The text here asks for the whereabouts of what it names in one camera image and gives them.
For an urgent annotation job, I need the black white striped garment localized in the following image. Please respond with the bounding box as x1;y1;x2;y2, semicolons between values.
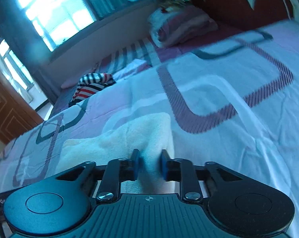
68;73;116;107

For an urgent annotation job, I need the pink pillow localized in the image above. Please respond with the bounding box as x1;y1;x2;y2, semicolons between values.
61;76;81;89

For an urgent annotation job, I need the striped mattress cover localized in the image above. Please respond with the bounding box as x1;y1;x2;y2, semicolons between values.
94;36;161;74

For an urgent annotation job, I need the striped folded quilt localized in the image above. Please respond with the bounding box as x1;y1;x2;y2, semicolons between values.
148;5;218;48

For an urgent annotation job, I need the dark grey curtain left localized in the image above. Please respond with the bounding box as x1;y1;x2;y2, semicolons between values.
0;0;60;104

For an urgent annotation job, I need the white sheer balcony curtain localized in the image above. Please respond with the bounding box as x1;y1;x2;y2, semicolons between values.
0;40;47;109

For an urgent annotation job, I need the white hanging cable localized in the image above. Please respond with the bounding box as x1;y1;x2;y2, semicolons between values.
278;0;297;22

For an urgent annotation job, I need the cream knit sweater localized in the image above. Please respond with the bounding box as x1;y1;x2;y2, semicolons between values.
55;113;175;194

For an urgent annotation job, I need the patterned bed sheet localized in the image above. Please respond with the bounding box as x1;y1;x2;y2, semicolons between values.
0;20;299;237

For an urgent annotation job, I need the brown wooden door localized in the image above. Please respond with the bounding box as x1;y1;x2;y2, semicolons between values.
0;72;43;144

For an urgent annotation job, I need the window with teal curtain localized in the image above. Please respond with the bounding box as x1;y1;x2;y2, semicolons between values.
16;0;143;51

